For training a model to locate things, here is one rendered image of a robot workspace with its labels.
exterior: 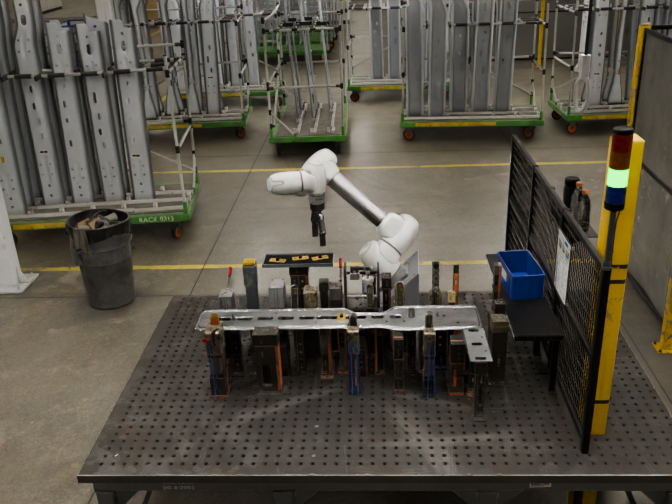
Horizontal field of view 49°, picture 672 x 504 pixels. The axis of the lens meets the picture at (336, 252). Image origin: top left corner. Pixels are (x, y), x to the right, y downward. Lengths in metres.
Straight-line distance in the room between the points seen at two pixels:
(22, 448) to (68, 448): 0.28
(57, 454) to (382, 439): 2.15
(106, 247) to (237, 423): 2.77
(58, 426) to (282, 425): 1.92
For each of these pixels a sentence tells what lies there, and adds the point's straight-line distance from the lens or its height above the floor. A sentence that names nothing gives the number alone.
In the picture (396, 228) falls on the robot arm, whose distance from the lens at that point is 4.17.
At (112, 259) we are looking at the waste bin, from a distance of 5.97.
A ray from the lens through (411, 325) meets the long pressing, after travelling 3.51.
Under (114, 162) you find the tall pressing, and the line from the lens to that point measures 7.57.
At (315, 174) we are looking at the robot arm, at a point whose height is 1.63.
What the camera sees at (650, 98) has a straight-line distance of 5.76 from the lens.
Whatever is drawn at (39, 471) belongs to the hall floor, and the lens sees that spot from 4.63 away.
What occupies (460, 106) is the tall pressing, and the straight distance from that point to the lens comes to 10.54.
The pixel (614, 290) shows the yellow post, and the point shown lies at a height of 1.40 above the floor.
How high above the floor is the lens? 2.75
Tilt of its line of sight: 24 degrees down
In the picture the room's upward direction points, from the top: 2 degrees counter-clockwise
